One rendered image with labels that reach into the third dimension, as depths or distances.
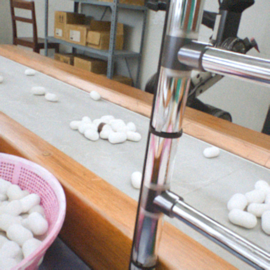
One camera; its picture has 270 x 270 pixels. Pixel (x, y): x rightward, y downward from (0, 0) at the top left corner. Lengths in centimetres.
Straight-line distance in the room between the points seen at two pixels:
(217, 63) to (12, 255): 27
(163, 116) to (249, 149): 44
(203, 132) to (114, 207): 36
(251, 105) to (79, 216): 241
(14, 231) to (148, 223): 17
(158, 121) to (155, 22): 300
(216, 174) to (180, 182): 8
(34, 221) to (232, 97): 250
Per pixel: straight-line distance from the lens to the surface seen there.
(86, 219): 40
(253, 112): 274
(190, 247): 35
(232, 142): 67
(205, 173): 55
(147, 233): 29
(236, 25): 128
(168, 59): 23
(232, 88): 279
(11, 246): 37
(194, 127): 71
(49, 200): 43
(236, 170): 59
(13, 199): 45
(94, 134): 60
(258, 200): 49
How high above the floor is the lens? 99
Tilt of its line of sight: 22 degrees down
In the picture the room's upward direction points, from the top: 7 degrees clockwise
